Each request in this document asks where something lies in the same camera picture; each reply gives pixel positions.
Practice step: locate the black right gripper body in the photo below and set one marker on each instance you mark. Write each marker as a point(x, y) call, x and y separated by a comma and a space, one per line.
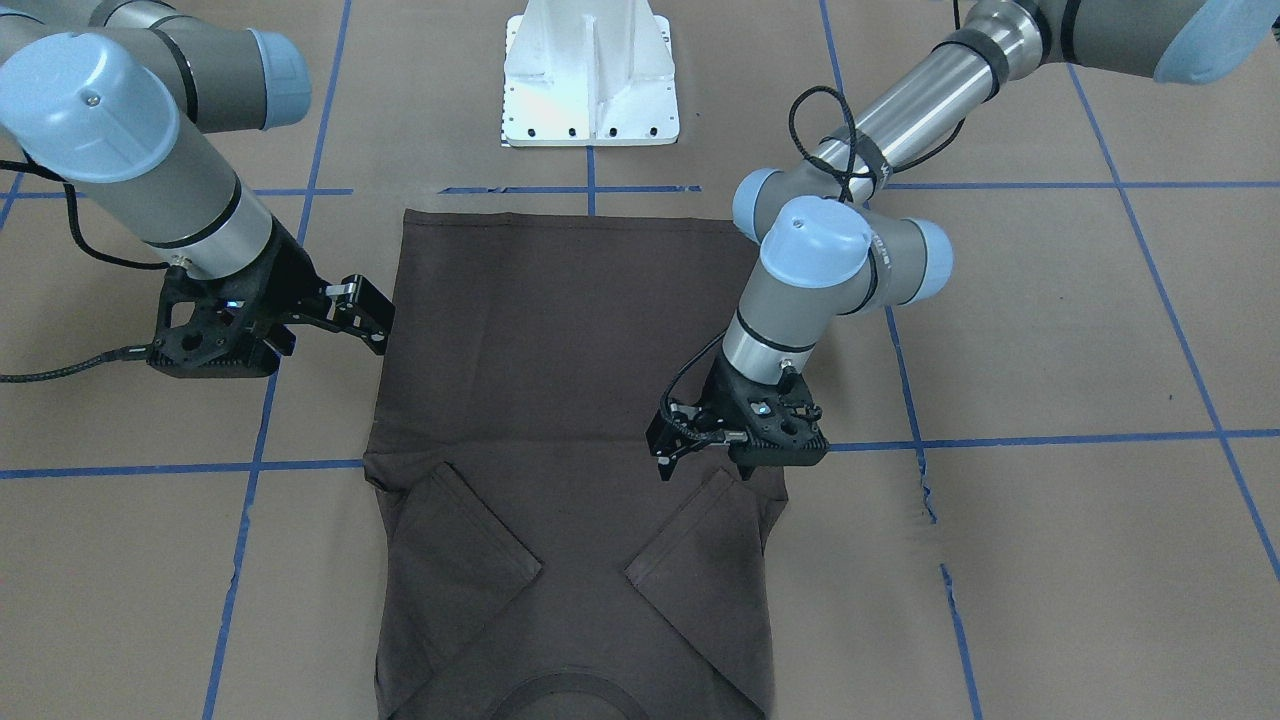
point(283, 277)

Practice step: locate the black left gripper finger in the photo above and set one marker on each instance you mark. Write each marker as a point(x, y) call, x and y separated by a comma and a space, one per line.
point(678, 430)
point(746, 462)

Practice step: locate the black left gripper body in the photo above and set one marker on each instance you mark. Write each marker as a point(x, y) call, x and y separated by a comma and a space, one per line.
point(721, 387)

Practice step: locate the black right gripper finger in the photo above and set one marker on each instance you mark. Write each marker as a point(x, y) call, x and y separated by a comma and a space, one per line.
point(371, 327)
point(358, 290)

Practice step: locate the dark brown t-shirt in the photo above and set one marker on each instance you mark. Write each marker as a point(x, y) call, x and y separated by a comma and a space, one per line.
point(538, 567)

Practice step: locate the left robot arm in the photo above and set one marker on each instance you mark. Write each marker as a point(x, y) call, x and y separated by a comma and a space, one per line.
point(822, 253)

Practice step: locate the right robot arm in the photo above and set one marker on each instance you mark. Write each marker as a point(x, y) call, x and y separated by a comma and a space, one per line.
point(116, 100)

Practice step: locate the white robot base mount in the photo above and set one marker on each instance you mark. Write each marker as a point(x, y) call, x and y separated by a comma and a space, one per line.
point(589, 73)

